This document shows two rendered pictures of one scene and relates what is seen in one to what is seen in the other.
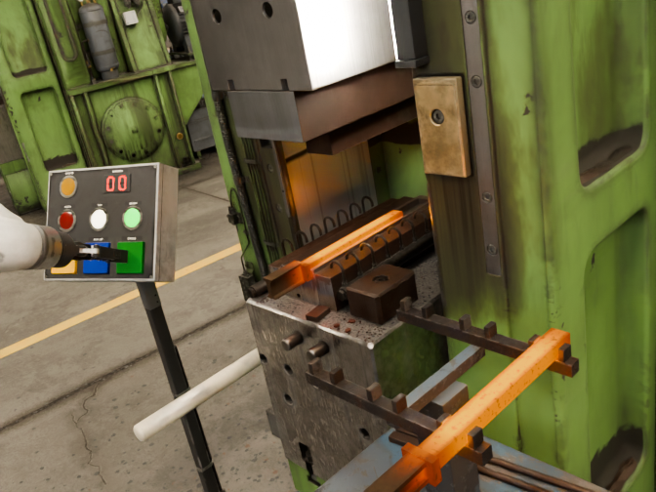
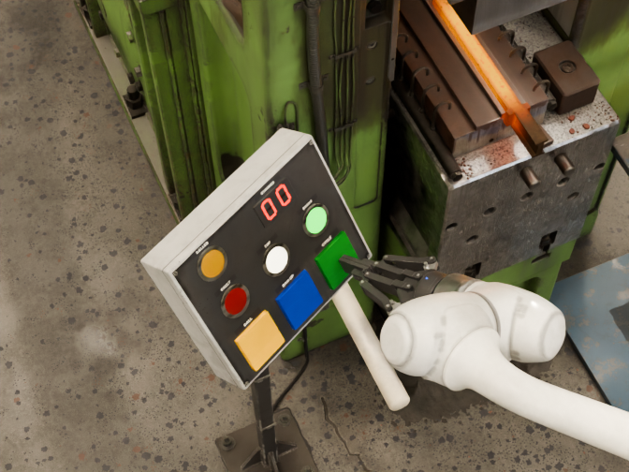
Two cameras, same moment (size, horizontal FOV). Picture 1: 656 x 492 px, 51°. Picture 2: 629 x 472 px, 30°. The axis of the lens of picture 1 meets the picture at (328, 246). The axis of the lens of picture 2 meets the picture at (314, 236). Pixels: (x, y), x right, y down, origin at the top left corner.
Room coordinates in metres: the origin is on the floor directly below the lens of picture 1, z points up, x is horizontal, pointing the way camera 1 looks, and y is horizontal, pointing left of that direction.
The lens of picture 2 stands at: (1.26, 1.43, 2.76)
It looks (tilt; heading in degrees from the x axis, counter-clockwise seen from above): 59 degrees down; 287
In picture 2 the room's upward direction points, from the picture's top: 1 degrees counter-clockwise
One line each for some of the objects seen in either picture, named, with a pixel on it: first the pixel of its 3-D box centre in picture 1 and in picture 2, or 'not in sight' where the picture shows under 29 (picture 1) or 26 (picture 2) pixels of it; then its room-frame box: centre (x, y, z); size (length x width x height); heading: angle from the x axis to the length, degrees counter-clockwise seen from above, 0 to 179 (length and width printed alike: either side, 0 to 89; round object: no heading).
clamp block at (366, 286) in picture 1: (383, 293); (564, 77); (1.20, -0.09, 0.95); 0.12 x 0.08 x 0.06; 131
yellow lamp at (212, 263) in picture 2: (68, 186); (212, 263); (1.67, 0.61, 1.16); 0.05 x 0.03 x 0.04; 41
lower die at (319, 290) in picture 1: (366, 244); (447, 50); (1.43, -0.09, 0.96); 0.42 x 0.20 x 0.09; 131
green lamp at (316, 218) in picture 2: (132, 218); (315, 220); (1.55, 0.44, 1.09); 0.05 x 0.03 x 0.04; 41
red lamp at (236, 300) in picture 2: (66, 220); (235, 301); (1.63, 0.62, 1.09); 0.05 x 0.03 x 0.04; 41
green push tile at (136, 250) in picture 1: (131, 258); (336, 259); (1.51, 0.46, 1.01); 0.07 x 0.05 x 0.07; 66
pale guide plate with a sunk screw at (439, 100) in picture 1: (441, 127); not in sight; (1.14, -0.23, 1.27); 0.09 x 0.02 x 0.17; 41
